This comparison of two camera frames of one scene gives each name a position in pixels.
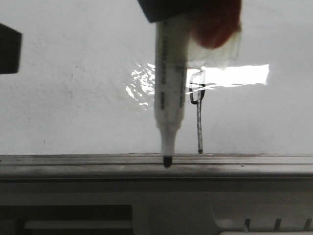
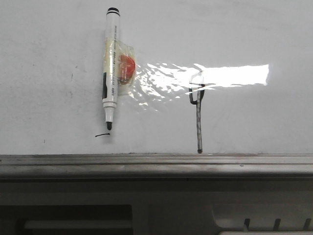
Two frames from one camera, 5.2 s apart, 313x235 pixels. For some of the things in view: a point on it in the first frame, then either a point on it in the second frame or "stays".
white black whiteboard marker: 171,62 to 111,65
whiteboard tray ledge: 280,166 stays
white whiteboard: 86,83 stays
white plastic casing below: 160,207 stays
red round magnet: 215,22 to 126,68
